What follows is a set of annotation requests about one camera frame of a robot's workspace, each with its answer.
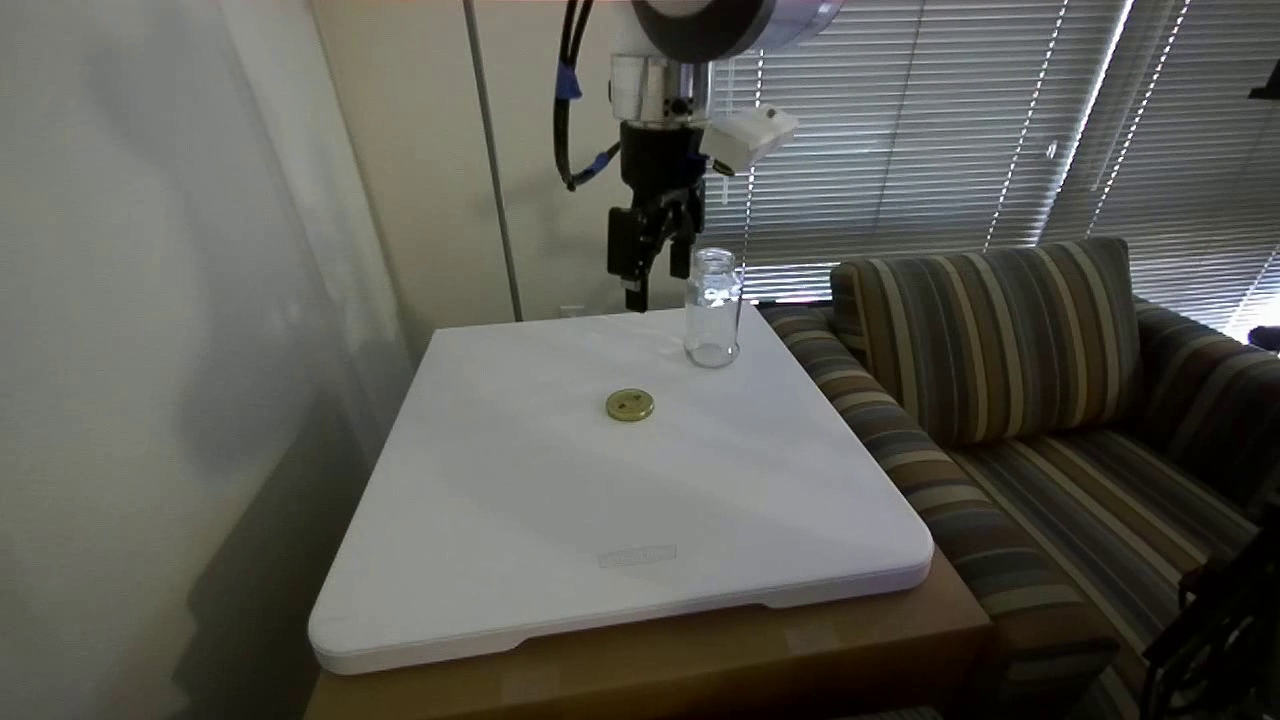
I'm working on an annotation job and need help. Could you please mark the brown cardboard box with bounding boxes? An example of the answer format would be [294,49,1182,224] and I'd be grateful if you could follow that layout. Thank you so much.
[303,557,993,720]

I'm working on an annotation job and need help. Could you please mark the grey window blinds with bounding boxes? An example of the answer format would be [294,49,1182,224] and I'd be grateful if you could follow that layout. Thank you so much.
[707,0,1280,311]

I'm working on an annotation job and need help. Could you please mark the black stand lower right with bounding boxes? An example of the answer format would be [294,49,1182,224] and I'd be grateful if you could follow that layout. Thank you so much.
[1142,528,1280,720]

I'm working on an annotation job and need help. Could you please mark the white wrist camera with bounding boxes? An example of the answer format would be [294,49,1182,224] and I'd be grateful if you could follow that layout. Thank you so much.
[703,109,799,174]

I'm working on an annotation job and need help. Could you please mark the gold metal cap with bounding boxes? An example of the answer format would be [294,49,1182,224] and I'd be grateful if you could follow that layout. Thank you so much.
[606,389,657,424]

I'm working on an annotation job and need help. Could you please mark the striped sofa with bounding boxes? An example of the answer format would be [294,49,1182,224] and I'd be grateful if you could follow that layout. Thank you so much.
[764,304,1280,720]

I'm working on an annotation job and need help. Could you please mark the striped sofa cushion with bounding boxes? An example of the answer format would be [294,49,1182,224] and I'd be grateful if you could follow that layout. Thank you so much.
[832,238,1142,447]

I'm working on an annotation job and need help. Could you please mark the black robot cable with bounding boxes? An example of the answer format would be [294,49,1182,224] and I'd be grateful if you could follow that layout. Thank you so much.
[549,0,634,195]

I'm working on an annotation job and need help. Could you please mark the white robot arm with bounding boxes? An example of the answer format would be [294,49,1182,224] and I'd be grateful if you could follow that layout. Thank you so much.
[607,0,843,311]

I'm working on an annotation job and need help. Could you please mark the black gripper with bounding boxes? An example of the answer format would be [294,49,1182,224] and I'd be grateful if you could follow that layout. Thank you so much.
[607,123,703,311]

